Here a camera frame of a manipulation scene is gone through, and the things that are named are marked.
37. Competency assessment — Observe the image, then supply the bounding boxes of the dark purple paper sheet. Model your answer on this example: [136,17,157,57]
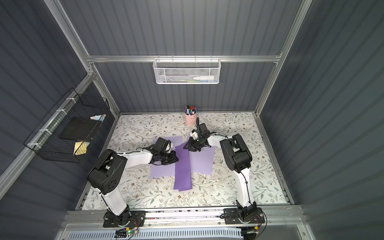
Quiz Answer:
[174,143,192,192]

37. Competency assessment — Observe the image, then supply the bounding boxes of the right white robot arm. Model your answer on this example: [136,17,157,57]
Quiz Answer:
[183,118,259,223]

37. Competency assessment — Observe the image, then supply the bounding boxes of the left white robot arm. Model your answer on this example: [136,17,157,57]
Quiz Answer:
[87,138,179,220]

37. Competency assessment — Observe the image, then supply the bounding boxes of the pink pen cup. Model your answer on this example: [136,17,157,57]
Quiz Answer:
[184,105,198,126]

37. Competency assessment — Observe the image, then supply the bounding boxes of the white marker in basket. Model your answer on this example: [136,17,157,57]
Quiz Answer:
[193,76,215,82]

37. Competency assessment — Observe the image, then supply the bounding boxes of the pastel sticky note stack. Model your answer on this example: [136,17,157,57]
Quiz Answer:
[90,114,106,122]

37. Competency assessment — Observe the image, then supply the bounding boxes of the yellow sticky note pad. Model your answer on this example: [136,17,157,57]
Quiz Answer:
[74,142,90,156]

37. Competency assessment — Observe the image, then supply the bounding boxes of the black notebook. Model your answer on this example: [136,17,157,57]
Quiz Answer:
[59,117,102,142]

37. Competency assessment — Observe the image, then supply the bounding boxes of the white perforated vent panel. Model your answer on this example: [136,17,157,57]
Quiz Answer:
[67,227,243,240]

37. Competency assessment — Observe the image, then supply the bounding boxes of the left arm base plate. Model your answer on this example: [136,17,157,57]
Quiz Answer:
[103,210,146,228]

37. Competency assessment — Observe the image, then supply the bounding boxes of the white wire mesh basket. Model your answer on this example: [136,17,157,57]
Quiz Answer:
[153,59,222,85]

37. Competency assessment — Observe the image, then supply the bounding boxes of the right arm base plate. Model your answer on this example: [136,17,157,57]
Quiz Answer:
[219,207,266,226]

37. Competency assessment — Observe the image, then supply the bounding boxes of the black wire wall basket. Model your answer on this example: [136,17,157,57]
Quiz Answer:
[24,91,110,163]

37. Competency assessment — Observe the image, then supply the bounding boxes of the aluminium front rail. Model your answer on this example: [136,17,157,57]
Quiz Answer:
[60,205,308,231]

